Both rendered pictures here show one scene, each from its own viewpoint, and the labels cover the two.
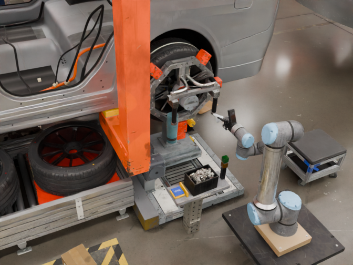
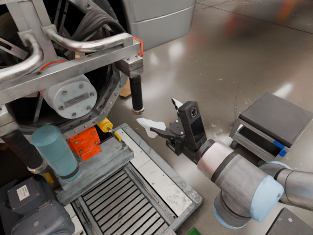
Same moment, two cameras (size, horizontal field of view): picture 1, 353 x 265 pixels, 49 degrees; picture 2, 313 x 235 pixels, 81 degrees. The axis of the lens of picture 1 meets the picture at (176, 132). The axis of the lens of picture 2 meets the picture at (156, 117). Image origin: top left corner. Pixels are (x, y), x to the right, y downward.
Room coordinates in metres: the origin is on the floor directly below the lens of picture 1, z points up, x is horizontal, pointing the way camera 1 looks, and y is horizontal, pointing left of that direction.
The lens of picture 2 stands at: (1.96, -0.24, 1.20)
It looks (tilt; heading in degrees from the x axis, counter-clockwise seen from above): 45 degrees down; 347
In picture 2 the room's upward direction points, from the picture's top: straight up
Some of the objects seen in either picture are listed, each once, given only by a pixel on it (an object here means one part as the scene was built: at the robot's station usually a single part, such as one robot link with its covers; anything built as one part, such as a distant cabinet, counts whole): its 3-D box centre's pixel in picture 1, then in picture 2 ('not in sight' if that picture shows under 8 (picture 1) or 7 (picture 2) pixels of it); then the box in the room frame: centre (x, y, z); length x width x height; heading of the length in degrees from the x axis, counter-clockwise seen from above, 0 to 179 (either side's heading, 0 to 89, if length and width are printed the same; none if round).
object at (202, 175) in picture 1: (200, 179); not in sight; (1.96, -0.19, 0.51); 0.20 x 0.14 x 0.13; 121
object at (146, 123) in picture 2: (217, 119); (151, 130); (2.30, -0.29, 0.81); 0.09 x 0.03 x 0.06; 62
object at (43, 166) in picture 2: (174, 115); (24, 149); (2.29, 0.02, 0.83); 0.04 x 0.04 x 0.16
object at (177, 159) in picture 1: (168, 149); (88, 158); (2.72, 0.07, 0.13); 0.50 x 0.36 x 0.10; 118
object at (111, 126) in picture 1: (118, 122); not in sight; (2.35, 0.44, 0.69); 0.52 x 0.17 x 0.35; 28
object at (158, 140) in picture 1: (168, 132); (79, 140); (2.72, 0.07, 0.32); 0.40 x 0.30 x 0.28; 118
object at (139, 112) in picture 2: (214, 104); (136, 93); (2.45, -0.28, 0.83); 0.04 x 0.04 x 0.16
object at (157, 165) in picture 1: (146, 162); (42, 209); (2.39, 0.24, 0.26); 0.42 x 0.18 x 0.35; 28
